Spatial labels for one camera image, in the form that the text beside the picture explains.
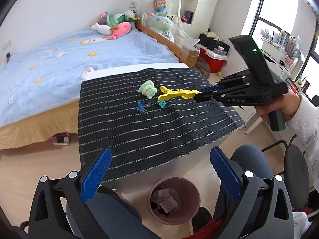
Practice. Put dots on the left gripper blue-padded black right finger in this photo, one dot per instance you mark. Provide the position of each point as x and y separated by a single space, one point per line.
245 187

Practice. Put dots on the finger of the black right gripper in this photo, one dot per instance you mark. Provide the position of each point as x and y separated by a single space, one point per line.
209 95
216 87

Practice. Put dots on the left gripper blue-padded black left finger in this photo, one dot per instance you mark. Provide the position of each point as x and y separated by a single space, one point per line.
47 218

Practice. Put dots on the yellow plastic clip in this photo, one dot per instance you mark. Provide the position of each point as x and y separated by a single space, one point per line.
169 94

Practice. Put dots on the blue binder clip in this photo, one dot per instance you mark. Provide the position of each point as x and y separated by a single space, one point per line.
142 107

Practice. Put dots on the teal binder clip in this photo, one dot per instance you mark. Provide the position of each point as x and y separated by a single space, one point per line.
164 104

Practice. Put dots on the purple cartoon card box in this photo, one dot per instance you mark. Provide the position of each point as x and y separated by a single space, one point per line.
165 200

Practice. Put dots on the white patterned sleeve forearm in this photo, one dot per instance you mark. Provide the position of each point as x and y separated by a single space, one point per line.
305 125

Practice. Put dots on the person's right hand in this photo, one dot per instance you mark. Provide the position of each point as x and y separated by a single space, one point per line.
288 104

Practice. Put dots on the red cooler box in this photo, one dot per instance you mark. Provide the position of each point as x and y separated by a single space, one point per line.
215 61

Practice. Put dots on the white drawer cabinet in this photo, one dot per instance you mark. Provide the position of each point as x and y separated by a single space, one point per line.
279 73

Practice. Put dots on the brown floor cushion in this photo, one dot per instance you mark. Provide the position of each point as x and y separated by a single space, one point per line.
203 67

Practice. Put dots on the books on desk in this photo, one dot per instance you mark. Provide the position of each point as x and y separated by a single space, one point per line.
283 48

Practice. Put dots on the black office chair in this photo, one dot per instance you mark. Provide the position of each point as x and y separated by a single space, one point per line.
295 173

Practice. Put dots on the white tote bag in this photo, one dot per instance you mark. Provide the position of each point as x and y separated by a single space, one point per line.
180 36

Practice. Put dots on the toy blocks under bed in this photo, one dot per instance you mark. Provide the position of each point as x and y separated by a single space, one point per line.
62 139

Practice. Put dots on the black white-striped table mat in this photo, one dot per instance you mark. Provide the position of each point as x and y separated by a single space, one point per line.
108 118

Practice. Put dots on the large teal unicorn plush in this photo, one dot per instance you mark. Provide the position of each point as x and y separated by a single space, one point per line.
161 25

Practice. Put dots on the pink waste bin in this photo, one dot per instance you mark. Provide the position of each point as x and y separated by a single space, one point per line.
189 204

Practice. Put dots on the tan bed skirt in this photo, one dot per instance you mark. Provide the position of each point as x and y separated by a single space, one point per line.
40 127

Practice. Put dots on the rainbow crochet bag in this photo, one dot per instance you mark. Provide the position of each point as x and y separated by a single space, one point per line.
159 5

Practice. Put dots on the pink fish plush toy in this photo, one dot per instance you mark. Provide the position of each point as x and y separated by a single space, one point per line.
119 30

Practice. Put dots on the green striped plush toy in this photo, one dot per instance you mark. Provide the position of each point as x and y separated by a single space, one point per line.
115 19

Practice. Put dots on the white bunny plush toy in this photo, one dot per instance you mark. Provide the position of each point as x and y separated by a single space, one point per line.
102 29

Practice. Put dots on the light blue bed blanket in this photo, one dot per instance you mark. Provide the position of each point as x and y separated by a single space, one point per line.
51 74

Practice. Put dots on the wooden bed frame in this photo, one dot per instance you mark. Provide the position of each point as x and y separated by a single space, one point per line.
190 61

